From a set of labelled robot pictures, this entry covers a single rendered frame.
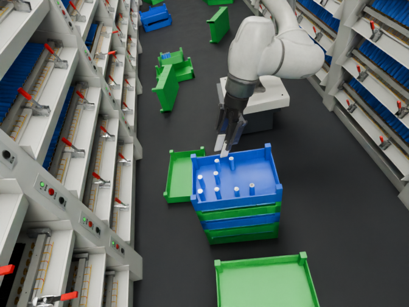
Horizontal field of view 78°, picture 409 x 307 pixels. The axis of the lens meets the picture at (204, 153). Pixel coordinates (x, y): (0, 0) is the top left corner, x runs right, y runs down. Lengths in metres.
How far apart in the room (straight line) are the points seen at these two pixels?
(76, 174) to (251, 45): 0.66
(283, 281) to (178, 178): 0.75
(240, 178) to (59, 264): 0.61
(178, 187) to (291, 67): 0.87
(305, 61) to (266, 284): 0.71
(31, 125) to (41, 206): 0.23
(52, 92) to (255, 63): 0.63
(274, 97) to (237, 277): 0.87
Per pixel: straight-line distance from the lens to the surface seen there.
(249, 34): 0.72
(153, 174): 1.49
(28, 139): 0.79
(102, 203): 1.05
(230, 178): 0.96
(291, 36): 0.82
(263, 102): 1.36
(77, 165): 0.94
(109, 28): 1.88
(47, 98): 0.92
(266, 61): 0.74
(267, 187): 0.93
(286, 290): 0.97
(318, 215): 1.27
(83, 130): 1.06
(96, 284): 0.92
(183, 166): 1.45
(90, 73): 1.26
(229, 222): 1.01
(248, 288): 0.97
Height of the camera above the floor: 1.11
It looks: 48 degrees down
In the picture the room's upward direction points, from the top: 16 degrees counter-clockwise
